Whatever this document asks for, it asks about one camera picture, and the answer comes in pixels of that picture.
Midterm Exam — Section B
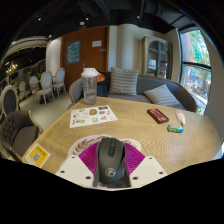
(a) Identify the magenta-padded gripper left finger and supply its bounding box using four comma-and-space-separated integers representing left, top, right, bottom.
54, 141, 101, 188

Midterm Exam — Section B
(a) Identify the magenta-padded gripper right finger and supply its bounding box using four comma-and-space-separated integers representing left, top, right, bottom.
123, 142, 168, 188

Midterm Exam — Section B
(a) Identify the black computer mouse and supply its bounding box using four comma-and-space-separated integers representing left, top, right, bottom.
94, 137, 131, 189

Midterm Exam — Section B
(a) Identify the cat-shaped mouse pad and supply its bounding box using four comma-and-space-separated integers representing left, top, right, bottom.
68, 134, 143, 158

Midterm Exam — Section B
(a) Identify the yellow square table sticker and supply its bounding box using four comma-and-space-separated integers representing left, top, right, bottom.
25, 143, 52, 169

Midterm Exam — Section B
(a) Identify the green and blue packet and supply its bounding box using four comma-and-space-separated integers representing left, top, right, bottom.
167, 124, 185, 134

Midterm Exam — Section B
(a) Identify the black box with red print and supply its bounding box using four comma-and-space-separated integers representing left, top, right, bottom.
146, 108, 170, 125

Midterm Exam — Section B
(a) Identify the white sticker sheet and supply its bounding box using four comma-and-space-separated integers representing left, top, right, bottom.
69, 105, 119, 129

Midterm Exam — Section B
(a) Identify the dark tufted armchair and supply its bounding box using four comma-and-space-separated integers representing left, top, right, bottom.
0, 109, 44, 162

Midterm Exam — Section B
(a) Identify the flat-lying striped cushion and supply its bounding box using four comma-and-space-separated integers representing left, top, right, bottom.
143, 83, 183, 108

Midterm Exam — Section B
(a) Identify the clear shaker bottle white lid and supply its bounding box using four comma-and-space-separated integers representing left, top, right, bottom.
80, 67, 100, 106

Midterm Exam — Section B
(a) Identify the grey sofa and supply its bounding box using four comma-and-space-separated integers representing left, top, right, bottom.
68, 71, 198, 113

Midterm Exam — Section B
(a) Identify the black and orange backpack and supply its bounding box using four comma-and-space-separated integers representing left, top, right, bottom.
96, 71, 111, 98

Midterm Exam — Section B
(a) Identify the group of white chairs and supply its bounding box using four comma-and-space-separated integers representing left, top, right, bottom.
16, 67, 67, 106

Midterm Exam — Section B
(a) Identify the upright striped cushion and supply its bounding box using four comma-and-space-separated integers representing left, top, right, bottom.
108, 67, 139, 96

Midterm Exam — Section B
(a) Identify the oval-backed dark chair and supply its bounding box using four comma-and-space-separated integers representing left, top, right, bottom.
0, 84, 21, 118

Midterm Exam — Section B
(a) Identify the arched glass-door cabinet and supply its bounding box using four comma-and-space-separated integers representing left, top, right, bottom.
141, 34, 173, 80

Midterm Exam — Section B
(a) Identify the brown wooden door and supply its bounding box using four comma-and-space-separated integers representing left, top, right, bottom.
60, 25, 110, 93

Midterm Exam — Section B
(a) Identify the large window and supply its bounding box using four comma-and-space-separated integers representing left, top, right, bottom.
178, 28, 213, 116

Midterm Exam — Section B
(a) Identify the blue poster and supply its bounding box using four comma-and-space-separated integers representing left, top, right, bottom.
65, 40, 82, 65

